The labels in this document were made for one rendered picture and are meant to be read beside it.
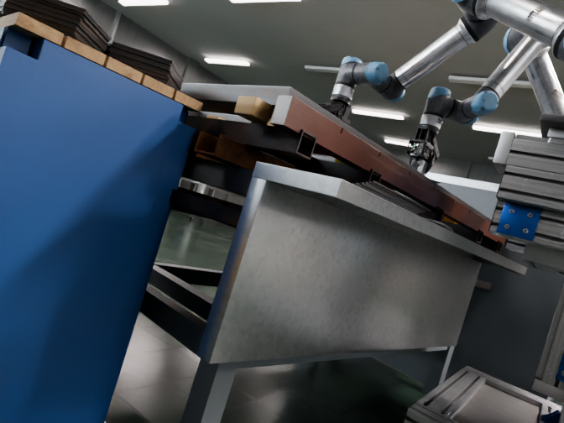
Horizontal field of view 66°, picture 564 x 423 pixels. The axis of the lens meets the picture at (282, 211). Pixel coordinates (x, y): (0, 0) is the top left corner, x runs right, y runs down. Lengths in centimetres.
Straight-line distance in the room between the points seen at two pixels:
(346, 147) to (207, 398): 63
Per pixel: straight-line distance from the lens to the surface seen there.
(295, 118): 89
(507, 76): 172
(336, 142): 100
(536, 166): 131
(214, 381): 102
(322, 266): 98
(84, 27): 97
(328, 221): 96
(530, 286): 226
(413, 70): 167
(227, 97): 107
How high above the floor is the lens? 60
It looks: level
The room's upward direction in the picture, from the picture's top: 17 degrees clockwise
